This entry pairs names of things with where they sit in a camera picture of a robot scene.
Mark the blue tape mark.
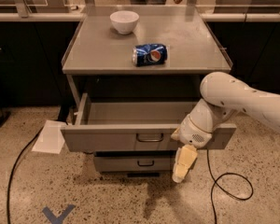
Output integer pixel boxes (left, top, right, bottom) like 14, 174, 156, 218
41, 203, 77, 224

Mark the white paper sheet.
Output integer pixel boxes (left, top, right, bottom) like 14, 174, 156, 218
32, 120, 66, 154

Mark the black cable right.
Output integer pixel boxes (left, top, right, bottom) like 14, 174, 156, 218
206, 148, 255, 224

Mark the grey lower drawer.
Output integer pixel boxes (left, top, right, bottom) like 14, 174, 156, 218
93, 151, 175, 173

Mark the grey top drawer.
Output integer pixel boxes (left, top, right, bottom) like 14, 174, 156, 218
60, 91, 238, 153

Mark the blue pepsi can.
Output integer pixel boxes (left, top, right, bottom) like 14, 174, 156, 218
132, 44, 168, 67

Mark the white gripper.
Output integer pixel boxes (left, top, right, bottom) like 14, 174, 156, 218
171, 115, 212, 183

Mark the grey metal cabinet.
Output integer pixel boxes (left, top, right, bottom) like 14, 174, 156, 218
62, 6, 231, 173

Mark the black cable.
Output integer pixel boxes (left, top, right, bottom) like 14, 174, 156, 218
6, 103, 73, 224
206, 148, 255, 224

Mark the black cable left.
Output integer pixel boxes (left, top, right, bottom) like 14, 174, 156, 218
6, 103, 73, 224

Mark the grey drawer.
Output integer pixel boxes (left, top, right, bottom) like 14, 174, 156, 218
60, 91, 238, 153
93, 151, 175, 173

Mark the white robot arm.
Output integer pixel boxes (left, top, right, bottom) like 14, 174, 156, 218
171, 72, 280, 183

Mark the white ceramic bowl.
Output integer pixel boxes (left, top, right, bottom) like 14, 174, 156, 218
110, 10, 139, 35

